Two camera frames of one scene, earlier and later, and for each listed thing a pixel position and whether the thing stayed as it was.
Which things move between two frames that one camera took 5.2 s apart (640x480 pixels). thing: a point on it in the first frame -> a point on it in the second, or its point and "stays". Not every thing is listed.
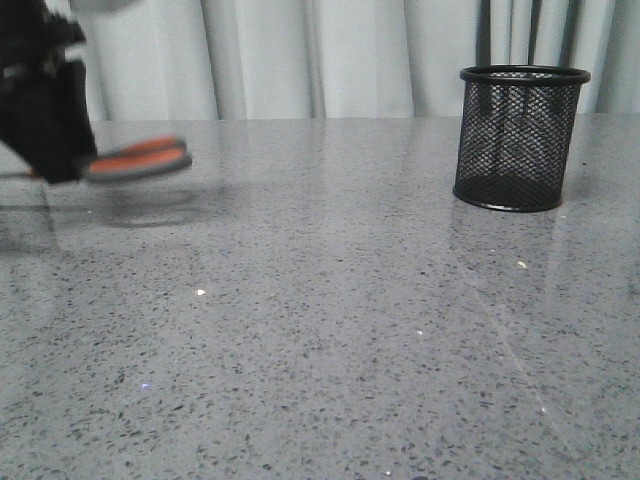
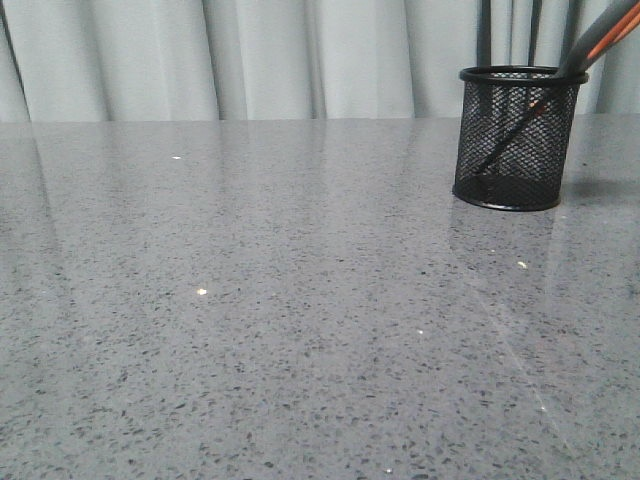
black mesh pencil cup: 516,135 stays
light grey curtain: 345,59 stays
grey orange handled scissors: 147,156 -> 616,24
